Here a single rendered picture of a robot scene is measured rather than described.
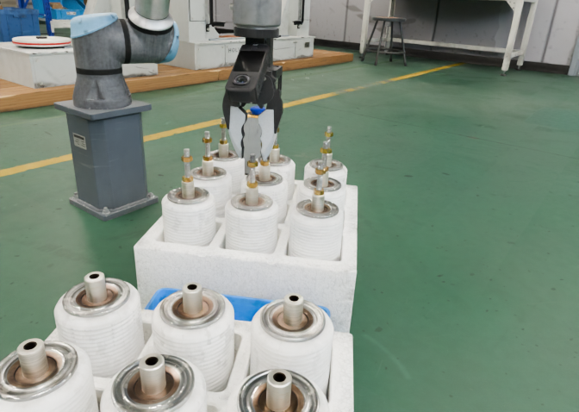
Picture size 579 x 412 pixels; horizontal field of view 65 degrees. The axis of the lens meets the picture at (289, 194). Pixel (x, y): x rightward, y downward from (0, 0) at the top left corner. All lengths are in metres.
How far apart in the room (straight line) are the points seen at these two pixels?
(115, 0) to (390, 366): 2.77
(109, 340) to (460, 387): 0.58
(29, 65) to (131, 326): 2.36
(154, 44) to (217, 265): 0.71
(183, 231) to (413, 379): 0.47
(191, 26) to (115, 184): 2.30
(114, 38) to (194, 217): 0.64
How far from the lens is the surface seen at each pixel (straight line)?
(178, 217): 0.82
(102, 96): 1.31
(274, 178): 0.93
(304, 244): 0.79
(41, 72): 2.86
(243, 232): 0.80
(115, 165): 1.34
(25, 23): 5.37
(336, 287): 0.79
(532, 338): 1.05
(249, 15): 0.73
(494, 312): 1.09
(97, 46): 1.30
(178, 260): 0.83
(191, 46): 3.48
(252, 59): 0.72
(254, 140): 1.18
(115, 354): 0.60
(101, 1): 3.22
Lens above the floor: 0.59
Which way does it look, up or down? 23 degrees down
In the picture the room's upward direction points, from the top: 3 degrees clockwise
